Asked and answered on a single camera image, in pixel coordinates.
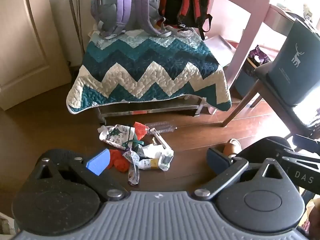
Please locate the purple snack packet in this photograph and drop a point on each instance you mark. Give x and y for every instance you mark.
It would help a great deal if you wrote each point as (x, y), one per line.
(258, 56)

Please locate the metal pole stand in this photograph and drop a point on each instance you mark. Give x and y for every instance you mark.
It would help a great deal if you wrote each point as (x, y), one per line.
(72, 10)

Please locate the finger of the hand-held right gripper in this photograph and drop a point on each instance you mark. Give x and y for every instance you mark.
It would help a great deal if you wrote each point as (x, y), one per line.
(307, 142)
(302, 158)

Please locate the small yellow label carton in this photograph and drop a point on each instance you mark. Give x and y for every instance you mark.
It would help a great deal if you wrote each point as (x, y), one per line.
(148, 163)

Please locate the clear plastic tray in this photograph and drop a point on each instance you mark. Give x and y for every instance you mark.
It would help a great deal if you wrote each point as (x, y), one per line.
(160, 127)

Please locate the cream door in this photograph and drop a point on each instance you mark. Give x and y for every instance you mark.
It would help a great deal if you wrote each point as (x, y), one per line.
(25, 42)

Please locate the teal waste bin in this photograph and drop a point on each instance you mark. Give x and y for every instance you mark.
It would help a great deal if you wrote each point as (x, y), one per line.
(295, 80)

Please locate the white wrappers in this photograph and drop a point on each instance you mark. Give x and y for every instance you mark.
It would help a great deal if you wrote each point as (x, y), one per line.
(152, 152)

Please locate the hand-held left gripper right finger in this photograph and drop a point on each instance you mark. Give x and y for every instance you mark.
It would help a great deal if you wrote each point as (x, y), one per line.
(217, 158)

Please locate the green ribbon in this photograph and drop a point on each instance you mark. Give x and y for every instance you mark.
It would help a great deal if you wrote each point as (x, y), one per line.
(135, 142)

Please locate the teal white zigzag quilted blanket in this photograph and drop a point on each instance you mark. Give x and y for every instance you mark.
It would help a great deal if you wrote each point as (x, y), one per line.
(150, 55)

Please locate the white green printed paper wrapper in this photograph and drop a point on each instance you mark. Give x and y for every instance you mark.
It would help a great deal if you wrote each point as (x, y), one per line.
(115, 136)

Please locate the dark storage box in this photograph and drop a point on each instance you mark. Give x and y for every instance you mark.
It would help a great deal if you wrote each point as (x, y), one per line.
(246, 80)

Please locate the metal bench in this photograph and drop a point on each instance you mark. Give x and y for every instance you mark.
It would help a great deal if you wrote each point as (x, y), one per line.
(150, 110)

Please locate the pink desk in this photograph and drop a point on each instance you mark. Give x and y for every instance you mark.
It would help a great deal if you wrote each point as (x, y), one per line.
(247, 30)

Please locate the tan slipper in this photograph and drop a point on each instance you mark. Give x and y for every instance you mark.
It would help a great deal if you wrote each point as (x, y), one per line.
(232, 146)

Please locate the black red backpack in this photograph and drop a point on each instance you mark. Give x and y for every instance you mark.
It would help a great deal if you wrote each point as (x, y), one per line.
(180, 2)

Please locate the purple grey backpack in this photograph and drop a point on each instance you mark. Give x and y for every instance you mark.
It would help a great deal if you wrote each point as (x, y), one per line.
(112, 5)

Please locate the orange mesh bag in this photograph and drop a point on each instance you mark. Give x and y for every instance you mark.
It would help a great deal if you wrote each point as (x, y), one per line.
(118, 160)

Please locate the dark wooden chair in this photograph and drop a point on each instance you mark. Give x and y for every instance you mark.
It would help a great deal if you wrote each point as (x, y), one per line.
(261, 72)

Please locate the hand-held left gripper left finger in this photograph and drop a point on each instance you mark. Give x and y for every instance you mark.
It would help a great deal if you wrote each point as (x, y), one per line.
(98, 161)

